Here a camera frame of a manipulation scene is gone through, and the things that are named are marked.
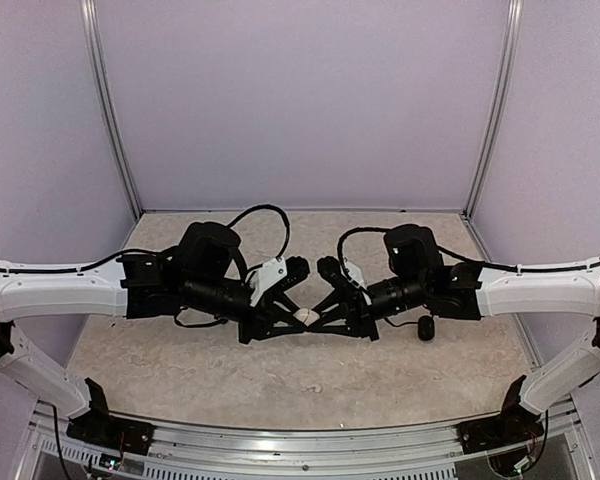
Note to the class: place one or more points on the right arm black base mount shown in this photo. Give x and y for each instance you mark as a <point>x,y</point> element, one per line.
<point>511,425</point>

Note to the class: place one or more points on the aluminium frame post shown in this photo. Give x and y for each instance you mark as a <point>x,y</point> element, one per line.
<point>88,9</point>
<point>497,107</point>

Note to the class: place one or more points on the left aluminium frame post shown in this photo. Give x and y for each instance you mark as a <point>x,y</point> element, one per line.
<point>88,9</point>

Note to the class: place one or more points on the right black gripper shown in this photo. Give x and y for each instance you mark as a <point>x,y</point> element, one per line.
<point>353,309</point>

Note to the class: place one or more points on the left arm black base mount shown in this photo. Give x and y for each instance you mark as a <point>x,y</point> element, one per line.
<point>97,426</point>

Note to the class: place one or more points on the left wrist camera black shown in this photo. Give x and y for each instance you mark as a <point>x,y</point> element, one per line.
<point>298,270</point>

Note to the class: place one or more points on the right aluminium frame post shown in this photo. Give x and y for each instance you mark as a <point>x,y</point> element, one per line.
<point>497,107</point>

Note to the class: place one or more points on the front aluminium rail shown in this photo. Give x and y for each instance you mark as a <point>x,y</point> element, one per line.
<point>181,450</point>

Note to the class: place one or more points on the black oval charging case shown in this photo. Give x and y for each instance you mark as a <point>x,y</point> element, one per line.
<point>426,328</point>

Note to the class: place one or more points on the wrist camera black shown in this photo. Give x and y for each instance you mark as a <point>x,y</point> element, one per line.
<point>298,270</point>
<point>329,269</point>

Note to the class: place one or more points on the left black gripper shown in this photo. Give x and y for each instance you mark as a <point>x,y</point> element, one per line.
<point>267,314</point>

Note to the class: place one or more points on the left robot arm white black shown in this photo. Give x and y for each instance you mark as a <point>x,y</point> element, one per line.
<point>205,272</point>

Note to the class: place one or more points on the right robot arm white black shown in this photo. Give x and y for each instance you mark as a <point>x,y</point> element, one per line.
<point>469,290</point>

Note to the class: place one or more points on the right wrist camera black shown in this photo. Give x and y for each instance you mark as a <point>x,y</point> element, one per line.
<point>329,269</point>

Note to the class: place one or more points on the white earbud charging case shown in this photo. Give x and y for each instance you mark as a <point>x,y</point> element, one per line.
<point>306,316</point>

